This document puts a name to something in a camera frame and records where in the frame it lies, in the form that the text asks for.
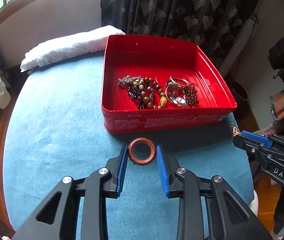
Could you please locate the gold pendant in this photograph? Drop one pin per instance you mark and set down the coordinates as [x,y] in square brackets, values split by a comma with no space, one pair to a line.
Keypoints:
[235,130]

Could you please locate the dark crystal bead cluster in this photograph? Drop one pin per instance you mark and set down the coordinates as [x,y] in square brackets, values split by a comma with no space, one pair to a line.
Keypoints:
[128,81]

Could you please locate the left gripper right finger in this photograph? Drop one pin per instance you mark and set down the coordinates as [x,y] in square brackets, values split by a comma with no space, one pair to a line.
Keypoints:
[229,217]

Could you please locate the red metal tin box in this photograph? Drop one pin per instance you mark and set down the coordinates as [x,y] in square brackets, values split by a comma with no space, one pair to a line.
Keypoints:
[160,59]

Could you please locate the dark floral curtain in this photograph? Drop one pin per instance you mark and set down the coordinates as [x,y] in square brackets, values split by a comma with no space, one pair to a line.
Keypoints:
[211,24]

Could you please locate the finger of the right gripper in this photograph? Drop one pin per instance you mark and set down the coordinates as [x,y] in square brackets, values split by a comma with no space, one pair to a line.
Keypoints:
[257,137]
[248,145]

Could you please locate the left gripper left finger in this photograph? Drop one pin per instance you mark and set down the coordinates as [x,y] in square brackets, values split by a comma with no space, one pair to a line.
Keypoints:
[57,214]

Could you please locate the light blue table cloth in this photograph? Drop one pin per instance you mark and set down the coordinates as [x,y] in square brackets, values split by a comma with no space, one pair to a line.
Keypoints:
[56,130]

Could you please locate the white lace folded cloth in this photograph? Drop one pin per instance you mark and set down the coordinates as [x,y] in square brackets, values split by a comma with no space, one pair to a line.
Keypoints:
[67,47]

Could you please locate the white rolled tube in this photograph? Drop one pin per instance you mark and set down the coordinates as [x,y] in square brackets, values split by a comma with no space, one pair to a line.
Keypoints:
[241,41]

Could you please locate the silver wrist watch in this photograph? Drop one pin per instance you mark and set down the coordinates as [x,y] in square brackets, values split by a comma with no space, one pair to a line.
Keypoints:
[175,94]

